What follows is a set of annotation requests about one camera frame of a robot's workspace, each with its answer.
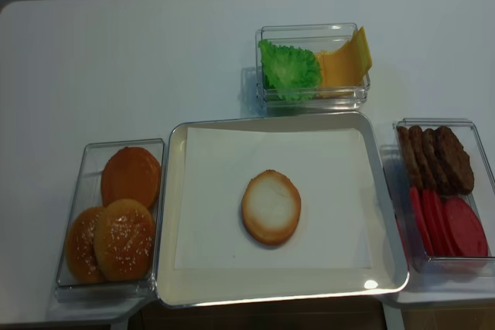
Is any tomato slice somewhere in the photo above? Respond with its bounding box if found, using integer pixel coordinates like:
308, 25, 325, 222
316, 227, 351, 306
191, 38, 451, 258
409, 186, 434, 257
445, 197, 488, 257
431, 191, 456, 257
422, 189, 446, 257

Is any brown patty front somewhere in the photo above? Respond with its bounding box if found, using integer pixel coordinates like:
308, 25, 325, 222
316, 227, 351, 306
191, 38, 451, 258
434, 126, 475, 195

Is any clear bun container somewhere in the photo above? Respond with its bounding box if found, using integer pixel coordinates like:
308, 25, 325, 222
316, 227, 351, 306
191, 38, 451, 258
55, 138, 166, 302

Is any clear lettuce cheese container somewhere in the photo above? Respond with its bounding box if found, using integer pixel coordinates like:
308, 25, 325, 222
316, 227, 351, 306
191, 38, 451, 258
255, 23, 370, 111

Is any orange cheese slice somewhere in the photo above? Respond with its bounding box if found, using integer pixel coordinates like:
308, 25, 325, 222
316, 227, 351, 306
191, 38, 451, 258
354, 26, 372, 73
315, 41, 367, 88

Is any smooth orange bun back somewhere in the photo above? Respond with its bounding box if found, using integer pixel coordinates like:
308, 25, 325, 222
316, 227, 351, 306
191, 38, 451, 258
101, 147, 162, 209

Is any sesame bun left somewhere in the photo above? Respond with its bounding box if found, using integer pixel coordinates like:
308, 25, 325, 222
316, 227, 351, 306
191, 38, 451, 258
64, 206, 104, 284

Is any clear patty tomato container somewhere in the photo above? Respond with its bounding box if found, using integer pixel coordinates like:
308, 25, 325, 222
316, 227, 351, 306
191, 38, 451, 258
387, 119, 494, 277

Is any orange cheese slice front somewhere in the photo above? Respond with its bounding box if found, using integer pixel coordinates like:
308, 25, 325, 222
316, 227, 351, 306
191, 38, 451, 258
315, 41, 367, 88

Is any brown patty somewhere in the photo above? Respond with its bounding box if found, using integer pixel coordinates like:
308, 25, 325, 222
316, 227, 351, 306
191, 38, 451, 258
434, 126, 475, 195
422, 128, 454, 196
408, 125, 437, 191
397, 126, 423, 191

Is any orange cheese slice back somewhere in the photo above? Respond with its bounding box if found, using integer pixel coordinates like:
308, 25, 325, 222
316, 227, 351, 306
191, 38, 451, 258
354, 26, 372, 73

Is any white metal tray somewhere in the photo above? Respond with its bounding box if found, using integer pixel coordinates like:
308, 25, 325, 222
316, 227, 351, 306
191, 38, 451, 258
157, 112, 409, 307

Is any tomato slice front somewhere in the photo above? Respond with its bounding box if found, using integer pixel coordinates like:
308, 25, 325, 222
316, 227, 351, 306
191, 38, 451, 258
445, 197, 488, 257

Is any tomato slice leftmost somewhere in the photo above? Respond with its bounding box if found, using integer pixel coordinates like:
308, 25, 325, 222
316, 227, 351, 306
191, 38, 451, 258
409, 186, 434, 257

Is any sesame bun right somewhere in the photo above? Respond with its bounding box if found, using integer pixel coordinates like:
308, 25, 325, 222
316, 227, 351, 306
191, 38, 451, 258
94, 199, 155, 281

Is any bottom bun half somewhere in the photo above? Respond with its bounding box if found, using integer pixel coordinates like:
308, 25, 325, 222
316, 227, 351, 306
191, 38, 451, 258
241, 169, 302, 247

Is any green lettuce leaf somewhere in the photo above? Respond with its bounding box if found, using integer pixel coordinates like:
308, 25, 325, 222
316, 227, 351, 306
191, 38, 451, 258
258, 40, 322, 101

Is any sesame bun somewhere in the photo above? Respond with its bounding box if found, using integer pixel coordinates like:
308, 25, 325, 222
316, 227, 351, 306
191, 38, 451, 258
94, 199, 155, 281
64, 206, 104, 284

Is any brown patty leftmost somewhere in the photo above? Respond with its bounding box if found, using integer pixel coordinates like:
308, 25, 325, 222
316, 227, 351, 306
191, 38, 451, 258
397, 126, 423, 191

